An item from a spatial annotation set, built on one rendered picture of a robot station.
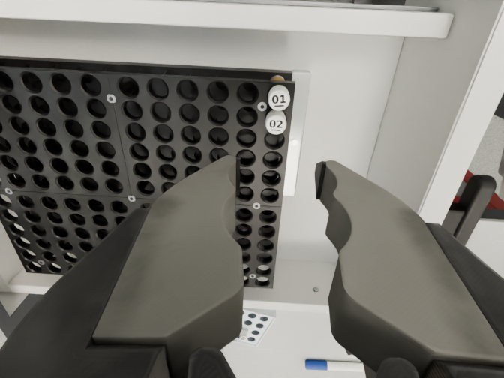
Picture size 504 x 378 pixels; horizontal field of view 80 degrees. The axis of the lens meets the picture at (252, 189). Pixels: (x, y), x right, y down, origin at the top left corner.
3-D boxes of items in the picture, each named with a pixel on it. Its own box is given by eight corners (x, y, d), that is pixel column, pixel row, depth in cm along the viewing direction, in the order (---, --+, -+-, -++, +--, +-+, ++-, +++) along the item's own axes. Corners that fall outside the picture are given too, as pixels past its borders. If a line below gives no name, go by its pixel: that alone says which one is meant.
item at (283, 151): (295, 81, 18) (295, 83, 18) (272, 283, 27) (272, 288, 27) (263, 79, 18) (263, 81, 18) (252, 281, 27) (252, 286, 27)
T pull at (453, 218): (489, 172, 20) (502, 182, 19) (446, 254, 24) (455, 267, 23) (433, 169, 20) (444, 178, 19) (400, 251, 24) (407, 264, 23)
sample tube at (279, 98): (286, 90, 21) (290, 111, 17) (268, 91, 21) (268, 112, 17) (286, 71, 20) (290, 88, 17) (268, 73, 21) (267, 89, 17)
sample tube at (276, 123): (282, 112, 22) (286, 136, 18) (265, 111, 22) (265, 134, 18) (284, 94, 21) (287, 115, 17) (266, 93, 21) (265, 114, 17)
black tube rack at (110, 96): (289, 64, 23) (295, 83, 17) (272, 240, 32) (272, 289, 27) (1, 49, 23) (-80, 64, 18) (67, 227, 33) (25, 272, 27)
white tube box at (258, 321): (275, 297, 48) (276, 318, 45) (257, 326, 53) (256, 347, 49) (201, 275, 47) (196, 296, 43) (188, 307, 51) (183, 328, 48)
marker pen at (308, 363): (379, 361, 57) (382, 370, 55) (377, 365, 57) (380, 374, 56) (305, 358, 57) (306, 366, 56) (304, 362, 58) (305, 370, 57)
